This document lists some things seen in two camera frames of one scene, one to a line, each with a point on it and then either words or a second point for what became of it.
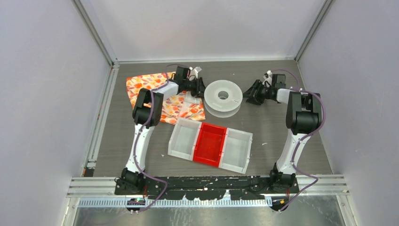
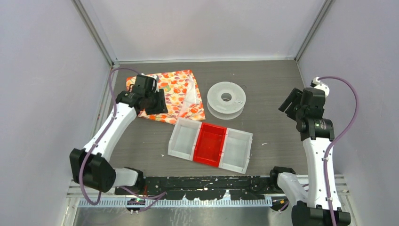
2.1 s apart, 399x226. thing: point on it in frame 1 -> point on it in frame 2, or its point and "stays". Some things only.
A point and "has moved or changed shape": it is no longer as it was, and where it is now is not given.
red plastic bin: x=209 y=144 stays
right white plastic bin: x=236 y=150 stays
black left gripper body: x=196 y=90 -> x=155 y=103
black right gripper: x=255 y=99 -> x=294 y=96
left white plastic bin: x=184 y=138 stays
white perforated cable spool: x=222 y=108 has moved or changed shape
